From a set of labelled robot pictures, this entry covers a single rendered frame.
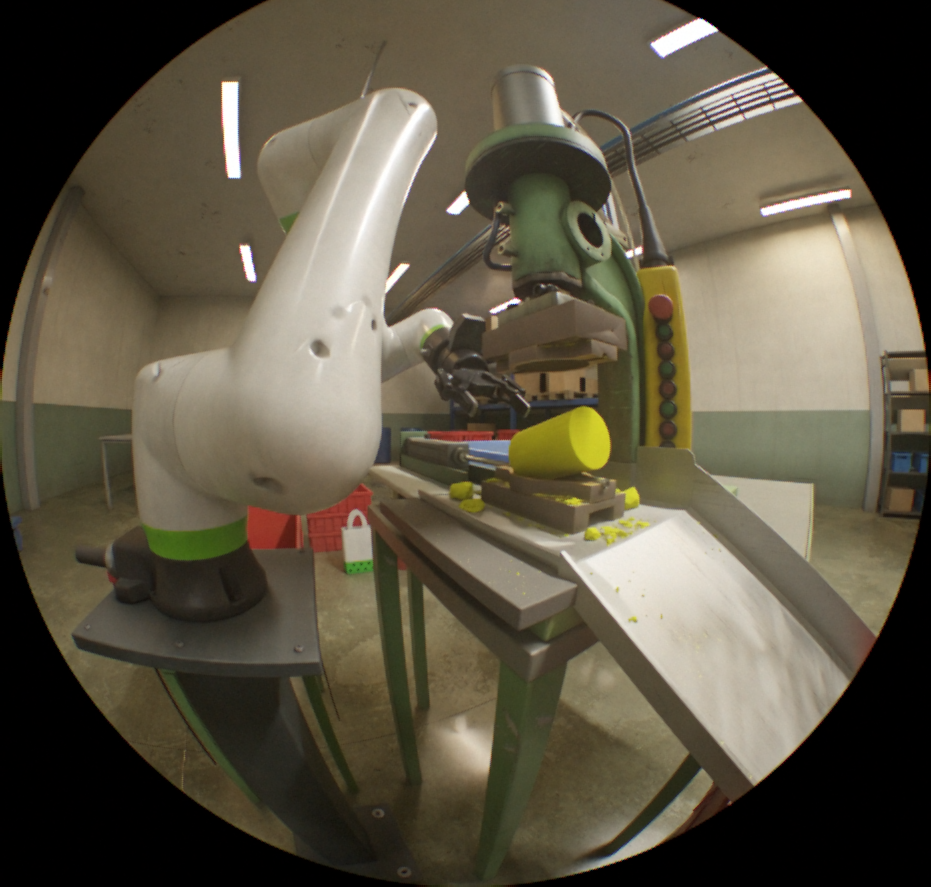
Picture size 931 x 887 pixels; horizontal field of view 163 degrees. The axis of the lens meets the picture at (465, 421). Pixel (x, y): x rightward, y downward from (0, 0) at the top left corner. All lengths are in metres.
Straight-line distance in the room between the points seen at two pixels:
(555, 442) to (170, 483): 0.37
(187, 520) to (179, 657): 0.12
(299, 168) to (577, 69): 3.23
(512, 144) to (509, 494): 0.43
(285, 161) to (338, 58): 3.07
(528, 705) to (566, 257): 0.45
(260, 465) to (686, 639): 0.31
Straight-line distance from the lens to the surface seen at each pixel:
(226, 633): 0.34
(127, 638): 0.37
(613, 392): 0.50
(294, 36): 3.54
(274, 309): 0.22
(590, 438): 0.35
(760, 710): 0.32
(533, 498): 0.36
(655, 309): 0.52
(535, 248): 0.41
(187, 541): 0.34
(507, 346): 0.40
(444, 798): 1.21
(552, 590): 0.23
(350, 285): 0.24
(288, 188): 0.53
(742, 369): 5.65
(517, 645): 0.25
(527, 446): 0.38
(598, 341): 0.34
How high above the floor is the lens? 1.11
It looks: level
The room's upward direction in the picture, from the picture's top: straight up
